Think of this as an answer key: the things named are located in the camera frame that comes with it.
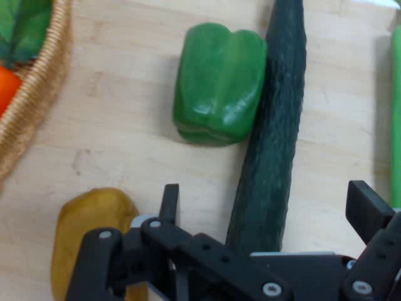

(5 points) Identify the woven wicker basket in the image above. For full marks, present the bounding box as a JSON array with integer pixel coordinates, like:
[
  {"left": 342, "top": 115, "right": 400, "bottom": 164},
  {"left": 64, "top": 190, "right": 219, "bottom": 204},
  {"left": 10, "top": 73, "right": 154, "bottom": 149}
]
[{"left": 0, "top": 0, "right": 75, "bottom": 189}]

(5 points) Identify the dark green cucumber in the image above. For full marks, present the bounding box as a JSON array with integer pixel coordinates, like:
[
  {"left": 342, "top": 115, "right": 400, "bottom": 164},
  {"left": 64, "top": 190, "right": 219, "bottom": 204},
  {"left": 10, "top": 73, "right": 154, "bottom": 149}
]
[{"left": 224, "top": 0, "right": 308, "bottom": 253}]

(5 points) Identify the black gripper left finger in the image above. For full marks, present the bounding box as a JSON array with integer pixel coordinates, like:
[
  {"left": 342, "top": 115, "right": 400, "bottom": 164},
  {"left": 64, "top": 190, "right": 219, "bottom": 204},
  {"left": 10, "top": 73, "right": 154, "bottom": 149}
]
[{"left": 65, "top": 183, "right": 294, "bottom": 301}]

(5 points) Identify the yellow-brown potato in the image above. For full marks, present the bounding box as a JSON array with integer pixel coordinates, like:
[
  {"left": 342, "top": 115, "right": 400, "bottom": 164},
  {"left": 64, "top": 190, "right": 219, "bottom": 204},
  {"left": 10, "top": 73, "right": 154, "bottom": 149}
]
[{"left": 51, "top": 187, "right": 150, "bottom": 301}]

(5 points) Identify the long light green chili pepper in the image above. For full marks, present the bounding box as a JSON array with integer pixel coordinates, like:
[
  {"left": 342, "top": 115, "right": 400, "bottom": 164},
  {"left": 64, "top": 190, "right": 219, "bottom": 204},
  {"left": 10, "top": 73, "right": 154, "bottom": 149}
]
[{"left": 390, "top": 23, "right": 401, "bottom": 209}]

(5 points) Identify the wooden cutting board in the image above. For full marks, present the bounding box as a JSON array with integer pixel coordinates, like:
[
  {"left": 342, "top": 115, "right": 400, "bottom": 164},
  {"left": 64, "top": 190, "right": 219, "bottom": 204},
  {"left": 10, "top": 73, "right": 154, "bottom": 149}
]
[{"left": 0, "top": 0, "right": 401, "bottom": 301}]

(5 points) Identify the green bell pepper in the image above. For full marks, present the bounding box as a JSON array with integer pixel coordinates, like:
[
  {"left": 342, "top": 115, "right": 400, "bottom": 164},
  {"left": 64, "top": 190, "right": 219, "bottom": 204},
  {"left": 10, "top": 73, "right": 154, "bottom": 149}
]
[{"left": 173, "top": 23, "right": 269, "bottom": 147}]

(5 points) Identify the orange carrot with green leaves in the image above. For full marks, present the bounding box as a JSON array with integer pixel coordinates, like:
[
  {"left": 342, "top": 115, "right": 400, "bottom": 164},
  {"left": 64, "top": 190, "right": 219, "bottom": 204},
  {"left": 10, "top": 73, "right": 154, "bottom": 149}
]
[{"left": 0, "top": 0, "right": 54, "bottom": 119}]

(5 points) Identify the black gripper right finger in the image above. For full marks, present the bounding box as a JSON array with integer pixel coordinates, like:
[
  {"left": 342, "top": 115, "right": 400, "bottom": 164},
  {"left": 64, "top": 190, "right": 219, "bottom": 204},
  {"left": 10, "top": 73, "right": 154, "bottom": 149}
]
[{"left": 340, "top": 180, "right": 401, "bottom": 301}]

